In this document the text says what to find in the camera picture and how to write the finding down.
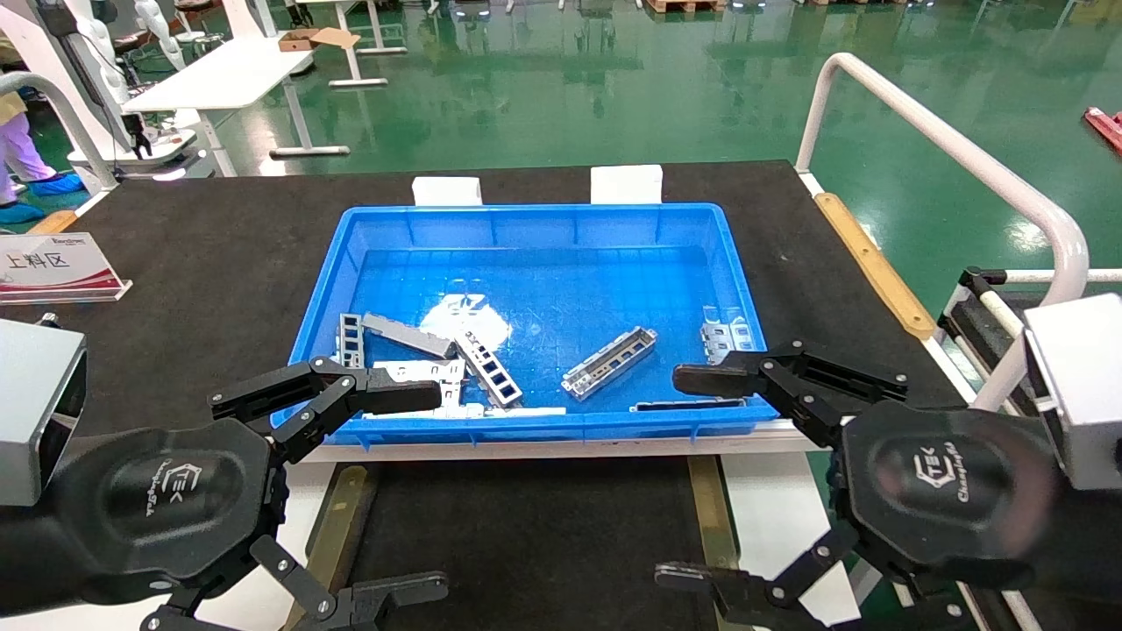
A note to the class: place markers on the slotted grey metal channel part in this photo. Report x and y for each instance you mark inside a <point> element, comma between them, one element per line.
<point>609,364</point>

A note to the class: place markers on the red floor object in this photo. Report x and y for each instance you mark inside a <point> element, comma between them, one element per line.
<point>1106,127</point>

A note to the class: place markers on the white foam block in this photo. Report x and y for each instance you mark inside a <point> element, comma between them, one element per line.
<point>626,184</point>
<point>447,191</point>

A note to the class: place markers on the white background desk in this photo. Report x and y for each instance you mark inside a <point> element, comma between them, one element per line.
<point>228,74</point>

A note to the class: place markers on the black conveyor belt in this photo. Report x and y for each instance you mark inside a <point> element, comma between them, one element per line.
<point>175,307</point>

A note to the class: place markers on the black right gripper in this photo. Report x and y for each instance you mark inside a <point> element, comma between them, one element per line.
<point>938,491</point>

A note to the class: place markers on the white desk with T-legs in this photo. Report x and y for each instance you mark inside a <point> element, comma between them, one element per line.
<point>352,53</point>

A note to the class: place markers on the white tubular railing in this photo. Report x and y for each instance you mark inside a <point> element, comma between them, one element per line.
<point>929,131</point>

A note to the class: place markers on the long white metal strip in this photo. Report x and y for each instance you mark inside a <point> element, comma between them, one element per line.
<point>526,411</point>

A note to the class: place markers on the thin dark metal strip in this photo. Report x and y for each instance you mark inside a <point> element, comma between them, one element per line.
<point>684,405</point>

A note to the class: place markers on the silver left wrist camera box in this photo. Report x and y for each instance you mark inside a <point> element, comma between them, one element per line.
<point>31,403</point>

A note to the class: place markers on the grey tubular railing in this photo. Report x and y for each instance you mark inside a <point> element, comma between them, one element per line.
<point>66,114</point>

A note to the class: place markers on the plain grey metal bar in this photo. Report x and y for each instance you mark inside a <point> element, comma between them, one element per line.
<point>408,336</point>

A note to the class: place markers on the person in yellow coat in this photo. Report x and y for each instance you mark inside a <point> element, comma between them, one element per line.
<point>17,145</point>

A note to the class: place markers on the slotted grey metal bracket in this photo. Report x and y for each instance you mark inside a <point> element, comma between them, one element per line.
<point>486,368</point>
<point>351,342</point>

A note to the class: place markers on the white red acrylic sign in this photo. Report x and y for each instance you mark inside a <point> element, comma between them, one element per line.
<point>53,267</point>

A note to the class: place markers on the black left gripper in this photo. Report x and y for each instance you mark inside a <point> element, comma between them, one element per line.
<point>166,499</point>

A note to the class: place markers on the wooden edge strip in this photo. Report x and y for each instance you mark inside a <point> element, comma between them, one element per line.
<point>868,258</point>
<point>53,223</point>

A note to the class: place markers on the black cart frame white tubes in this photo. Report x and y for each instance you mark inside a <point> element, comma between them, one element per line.
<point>964,302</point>

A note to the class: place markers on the white flat metal bracket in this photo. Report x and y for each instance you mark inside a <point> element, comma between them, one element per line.
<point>421,370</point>

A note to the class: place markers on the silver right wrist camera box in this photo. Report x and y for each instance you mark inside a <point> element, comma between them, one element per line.
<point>1082,386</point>

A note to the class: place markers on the small black container mat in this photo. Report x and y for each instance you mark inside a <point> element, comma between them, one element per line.
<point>526,526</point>

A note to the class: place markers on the wooden pallet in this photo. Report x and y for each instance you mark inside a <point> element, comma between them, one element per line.
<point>684,4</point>

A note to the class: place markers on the blue plastic bin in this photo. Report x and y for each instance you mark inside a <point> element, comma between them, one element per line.
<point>570,289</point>

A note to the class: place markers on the small silver folded bracket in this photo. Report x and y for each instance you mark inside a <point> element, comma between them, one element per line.
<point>726,337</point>

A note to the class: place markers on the brass edge strip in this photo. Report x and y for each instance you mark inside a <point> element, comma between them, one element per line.
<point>351,499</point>
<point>708,508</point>

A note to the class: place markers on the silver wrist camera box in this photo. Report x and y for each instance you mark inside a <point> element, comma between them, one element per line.
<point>1082,386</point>
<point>31,403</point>

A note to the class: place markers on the white humanoid robot on stand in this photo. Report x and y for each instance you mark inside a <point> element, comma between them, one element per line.
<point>96,57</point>

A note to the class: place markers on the open cardboard box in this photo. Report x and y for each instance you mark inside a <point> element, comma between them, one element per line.
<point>307,39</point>

